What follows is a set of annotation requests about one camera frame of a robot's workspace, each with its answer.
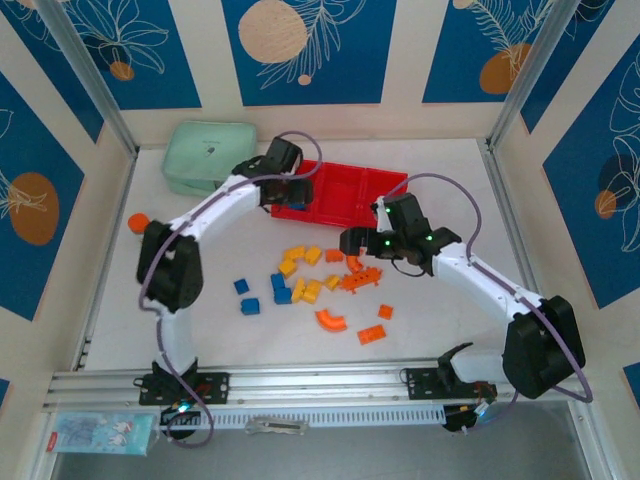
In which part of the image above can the orange long lego plate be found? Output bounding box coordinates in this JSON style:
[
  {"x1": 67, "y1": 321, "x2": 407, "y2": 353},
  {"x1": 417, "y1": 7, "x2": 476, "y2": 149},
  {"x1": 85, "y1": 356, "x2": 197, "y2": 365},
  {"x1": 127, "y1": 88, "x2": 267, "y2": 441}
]
[{"x1": 339, "y1": 266, "x2": 385, "y2": 295}]

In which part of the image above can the yellow angled lego piece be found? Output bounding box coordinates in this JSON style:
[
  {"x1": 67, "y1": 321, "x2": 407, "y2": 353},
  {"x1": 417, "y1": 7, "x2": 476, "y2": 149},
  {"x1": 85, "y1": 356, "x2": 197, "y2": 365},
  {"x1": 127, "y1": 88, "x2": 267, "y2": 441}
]
[{"x1": 277, "y1": 245, "x2": 307, "y2": 279}]

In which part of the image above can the blue stepped lego brick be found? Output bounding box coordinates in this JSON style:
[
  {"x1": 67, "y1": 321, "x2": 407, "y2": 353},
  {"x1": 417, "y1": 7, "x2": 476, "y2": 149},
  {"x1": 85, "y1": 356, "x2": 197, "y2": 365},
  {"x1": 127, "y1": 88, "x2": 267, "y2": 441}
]
[{"x1": 269, "y1": 272, "x2": 294, "y2": 306}]

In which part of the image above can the red three-compartment tray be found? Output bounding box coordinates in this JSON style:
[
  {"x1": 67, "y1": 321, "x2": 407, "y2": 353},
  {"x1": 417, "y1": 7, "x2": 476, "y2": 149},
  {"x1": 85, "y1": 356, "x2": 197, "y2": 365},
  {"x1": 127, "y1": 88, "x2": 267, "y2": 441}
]
[{"x1": 271, "y1": 159, "x2": 409, "y2": 229}]

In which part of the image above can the mint green zip pouch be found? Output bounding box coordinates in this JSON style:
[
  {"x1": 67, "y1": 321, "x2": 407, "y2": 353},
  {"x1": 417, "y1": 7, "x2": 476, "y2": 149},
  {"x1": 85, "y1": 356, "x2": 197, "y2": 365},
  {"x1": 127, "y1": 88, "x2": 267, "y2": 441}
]
[{"x1": 162, "y1": 120, "x2": 259, "y2": 198}]

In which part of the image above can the large orange curved lego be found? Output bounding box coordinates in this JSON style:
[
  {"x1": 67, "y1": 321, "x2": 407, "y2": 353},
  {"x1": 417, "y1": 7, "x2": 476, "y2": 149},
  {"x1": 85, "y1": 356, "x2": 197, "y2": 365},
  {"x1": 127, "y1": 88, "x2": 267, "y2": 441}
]
[{"x1": 314, "y1": 307, "x2": 351, "y2": 334}]

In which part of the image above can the orange rectangular lego brick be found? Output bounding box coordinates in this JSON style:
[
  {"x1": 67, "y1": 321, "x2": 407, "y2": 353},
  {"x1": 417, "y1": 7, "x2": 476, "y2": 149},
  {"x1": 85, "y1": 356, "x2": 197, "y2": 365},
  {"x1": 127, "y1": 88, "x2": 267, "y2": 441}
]
[{"x1": 356, "y1": 323, "x2": 388, "y2": 346}]

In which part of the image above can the silver metal tool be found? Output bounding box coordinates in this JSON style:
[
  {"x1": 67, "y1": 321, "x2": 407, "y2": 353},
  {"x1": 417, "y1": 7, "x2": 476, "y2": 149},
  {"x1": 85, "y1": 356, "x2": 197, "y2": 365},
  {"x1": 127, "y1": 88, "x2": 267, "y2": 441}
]
[{"x1": 243, "y1": 418, "x2": 309, "y2": 436}]

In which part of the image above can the printed tissue pack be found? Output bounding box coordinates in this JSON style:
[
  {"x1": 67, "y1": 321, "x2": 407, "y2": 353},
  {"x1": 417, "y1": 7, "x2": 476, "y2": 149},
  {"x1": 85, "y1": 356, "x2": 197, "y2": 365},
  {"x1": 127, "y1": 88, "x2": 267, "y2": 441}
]
[{"x1": 47, "y1": 412, "x2": 154, "y2": 457}]

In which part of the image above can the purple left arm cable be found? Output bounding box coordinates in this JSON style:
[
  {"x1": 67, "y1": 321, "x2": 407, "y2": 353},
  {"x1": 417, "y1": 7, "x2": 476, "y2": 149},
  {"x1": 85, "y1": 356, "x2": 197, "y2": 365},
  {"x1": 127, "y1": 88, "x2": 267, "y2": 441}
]
[{"x1": 137, "y1": 130, "x2": 324, "y2": 449}]

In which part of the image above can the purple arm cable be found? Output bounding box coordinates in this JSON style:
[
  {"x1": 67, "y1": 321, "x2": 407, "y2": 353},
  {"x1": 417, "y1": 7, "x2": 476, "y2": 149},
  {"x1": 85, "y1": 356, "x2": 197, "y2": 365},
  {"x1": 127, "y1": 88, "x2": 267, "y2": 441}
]
[
  {"x1": 137, "y1": 130, "x2": 324, "y2": 449},
  {"x1": 379, "y1": 172, "x2": 595, "y2": 436}
]

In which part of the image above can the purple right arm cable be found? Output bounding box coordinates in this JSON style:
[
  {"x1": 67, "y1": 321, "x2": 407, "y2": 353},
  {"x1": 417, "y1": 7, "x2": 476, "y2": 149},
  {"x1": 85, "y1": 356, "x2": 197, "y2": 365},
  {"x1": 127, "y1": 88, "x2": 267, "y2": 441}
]
[{"x1": 379, "y1": 172, "x2": 595, "y2": 436}]

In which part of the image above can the aluminium side rail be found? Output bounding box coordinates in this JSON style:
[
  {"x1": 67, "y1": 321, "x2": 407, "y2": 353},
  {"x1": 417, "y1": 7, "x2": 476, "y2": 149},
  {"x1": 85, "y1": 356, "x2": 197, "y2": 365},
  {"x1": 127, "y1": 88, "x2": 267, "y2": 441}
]
[
  {"x1": 73, "y1": 149, "x2": 140, "y2": 372},
  {"x1": 480, "y1": 139, "x2": 544, "y2": 301}
]

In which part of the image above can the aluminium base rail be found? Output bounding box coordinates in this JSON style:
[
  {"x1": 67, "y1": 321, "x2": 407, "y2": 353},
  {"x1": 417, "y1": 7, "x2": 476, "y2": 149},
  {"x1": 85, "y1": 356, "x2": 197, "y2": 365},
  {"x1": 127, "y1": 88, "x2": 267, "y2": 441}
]
[{"x1": 42, "y1": 355, "x2": 591, "y2": 415}]

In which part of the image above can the white slotted cable duct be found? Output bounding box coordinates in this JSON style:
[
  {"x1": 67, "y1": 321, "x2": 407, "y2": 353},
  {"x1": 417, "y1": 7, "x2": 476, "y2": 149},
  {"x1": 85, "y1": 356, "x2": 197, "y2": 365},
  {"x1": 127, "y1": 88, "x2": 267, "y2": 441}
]
[{"x1": 159, "y1": 404, "x2": 446, "y2": 429}]

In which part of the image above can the aluminium frame post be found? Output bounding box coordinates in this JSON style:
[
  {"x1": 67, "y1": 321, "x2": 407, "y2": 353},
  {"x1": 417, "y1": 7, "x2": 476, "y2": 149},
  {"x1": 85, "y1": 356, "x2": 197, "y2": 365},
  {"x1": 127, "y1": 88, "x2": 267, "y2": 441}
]
[
  {"x1": 485, "y1": 0, "x2": 585, "y2": 149},
  {"x1": 37, "y1": 0, "x2": 140, "y2": 157}
]

